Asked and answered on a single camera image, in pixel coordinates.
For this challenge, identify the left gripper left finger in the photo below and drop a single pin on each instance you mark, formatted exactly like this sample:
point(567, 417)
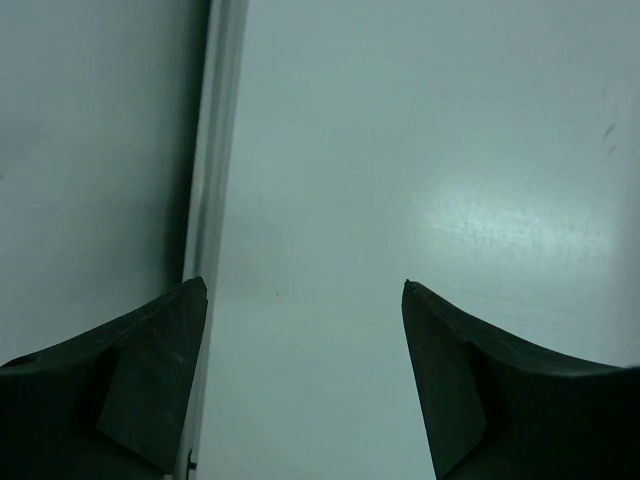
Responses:
point(110, 403)

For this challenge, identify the aluminium table frame rail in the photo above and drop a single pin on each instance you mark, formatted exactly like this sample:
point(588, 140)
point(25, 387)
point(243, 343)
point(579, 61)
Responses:
point(217, 112)

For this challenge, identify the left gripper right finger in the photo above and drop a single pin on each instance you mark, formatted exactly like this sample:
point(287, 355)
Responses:
point(496, 406)

